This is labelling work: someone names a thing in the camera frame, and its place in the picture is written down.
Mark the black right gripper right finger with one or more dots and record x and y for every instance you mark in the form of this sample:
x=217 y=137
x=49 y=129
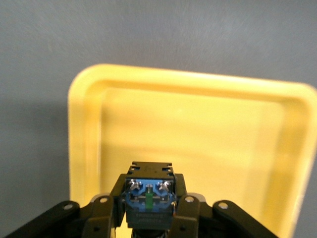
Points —
x=198 y=215

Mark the grey table mat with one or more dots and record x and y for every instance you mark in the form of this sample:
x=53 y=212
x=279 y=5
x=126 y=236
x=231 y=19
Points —
x=37 y=74

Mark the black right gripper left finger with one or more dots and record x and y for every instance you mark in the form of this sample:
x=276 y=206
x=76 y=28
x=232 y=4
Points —
x=99 y=213

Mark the yellow plastic tray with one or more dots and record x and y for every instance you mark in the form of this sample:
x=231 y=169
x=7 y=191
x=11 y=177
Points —
x=198 y=129

